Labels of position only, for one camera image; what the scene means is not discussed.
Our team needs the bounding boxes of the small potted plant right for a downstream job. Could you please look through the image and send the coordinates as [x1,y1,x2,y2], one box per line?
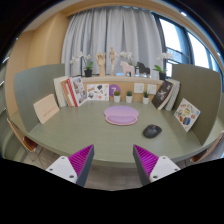
[143,91,149,104]

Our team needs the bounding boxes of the white illustrated card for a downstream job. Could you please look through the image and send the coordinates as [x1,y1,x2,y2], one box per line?
[87,84,109,101]

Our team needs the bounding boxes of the white square card left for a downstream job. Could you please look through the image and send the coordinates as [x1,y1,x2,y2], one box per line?
[134,83,144,93]

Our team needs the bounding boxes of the white square card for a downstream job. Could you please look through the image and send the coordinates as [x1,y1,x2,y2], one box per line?
[147,84,157,95]
[134,83,144,93]

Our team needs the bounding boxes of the dark brown book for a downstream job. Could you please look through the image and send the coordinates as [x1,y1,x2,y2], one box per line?
[152,81,173,110]

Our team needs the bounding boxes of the green partition panel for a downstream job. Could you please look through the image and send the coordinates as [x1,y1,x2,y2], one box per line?
[172,64,222,145]
[14,64,65,132]

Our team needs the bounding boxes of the small potted plant left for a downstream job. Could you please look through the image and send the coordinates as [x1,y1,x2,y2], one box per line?
[113,91,120,103]

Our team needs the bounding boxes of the wooden mannequin figure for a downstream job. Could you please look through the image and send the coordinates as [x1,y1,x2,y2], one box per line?
[109,47,119,74]

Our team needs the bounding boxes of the white square card right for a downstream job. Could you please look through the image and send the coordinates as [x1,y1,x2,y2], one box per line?
[147,84,157,95]

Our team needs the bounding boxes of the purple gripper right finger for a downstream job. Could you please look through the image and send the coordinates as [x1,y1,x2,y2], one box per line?
[133,145,180,186]

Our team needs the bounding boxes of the white orchid left pot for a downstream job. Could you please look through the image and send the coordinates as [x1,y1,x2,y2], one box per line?
[70,51,93,77]

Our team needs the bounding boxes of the white orchid pot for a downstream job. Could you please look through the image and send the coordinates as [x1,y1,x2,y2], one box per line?
[153,52,173,81]
[70,51,93,77]

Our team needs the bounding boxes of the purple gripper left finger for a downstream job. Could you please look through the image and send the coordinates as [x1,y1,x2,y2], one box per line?
[47,145,94,187]

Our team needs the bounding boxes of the white orchid middle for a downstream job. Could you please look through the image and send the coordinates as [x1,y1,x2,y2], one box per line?
[120,51,133,65]

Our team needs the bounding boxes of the purple mouse pad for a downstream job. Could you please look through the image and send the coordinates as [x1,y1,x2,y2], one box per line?
[104,106,139,125]

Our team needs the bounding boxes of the small potted plant middle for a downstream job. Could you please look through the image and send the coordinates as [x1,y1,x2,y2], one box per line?
[126,91,133,103]

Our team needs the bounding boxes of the black horse figure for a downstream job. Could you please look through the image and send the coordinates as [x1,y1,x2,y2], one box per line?
[137,62,150,74]

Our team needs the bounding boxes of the wooden shelf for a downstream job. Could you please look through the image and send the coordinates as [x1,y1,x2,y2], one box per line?
[82,76,162,101]

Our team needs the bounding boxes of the colourful picture book right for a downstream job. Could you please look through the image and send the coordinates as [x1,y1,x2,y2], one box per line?
[174,98,200,132]

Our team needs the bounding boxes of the green right partition panel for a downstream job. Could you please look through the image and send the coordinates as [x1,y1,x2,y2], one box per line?
[172,64,222,145]

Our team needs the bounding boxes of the beige card sign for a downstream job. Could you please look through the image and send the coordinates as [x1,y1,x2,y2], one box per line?
[33,94,59,124]

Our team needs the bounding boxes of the black computer mouse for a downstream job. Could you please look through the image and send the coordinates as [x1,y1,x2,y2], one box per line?
[143,125,162,138]

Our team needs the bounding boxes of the small potted plant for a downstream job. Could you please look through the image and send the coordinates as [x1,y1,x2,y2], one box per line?
[126,91,133,103]
[113,91,120,103]
[143,91,149,104]

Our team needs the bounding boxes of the grey curtain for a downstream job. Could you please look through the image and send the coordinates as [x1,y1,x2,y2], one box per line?
[62,6,162,76]

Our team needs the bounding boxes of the green left partition panel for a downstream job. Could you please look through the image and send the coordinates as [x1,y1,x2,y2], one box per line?
[14,64,65,132]

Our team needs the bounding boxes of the wooden chair left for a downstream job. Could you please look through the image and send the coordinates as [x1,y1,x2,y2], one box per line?
[5,117,45,170]

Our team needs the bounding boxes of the purple round sign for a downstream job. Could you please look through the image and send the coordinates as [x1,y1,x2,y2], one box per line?
[109,84,120,97]

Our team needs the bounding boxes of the white book far left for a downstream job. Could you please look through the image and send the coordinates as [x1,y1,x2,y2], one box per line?
[54,76,67,107]

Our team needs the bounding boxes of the red white photo book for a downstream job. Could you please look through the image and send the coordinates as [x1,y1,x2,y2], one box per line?
[67,77,87,107]

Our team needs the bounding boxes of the pink horse figure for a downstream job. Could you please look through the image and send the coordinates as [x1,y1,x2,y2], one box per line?
[120,61,135,77]

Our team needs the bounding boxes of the white book behind dark book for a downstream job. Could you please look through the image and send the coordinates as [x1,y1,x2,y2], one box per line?
[165,79,181,111]

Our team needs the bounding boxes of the wooden hand model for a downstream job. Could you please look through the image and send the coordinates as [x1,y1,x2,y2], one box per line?
[96,53,105,77]

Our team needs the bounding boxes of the wooden chair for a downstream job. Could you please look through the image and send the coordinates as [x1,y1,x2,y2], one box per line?
[5,117,45,170]
[185,130,224,166]

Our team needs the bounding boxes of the wooden chair right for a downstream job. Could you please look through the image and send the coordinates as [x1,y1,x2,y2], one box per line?
[185,130,224,166]

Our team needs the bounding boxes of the white orchid right pot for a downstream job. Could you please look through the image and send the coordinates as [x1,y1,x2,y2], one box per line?
[153,52,173,81]

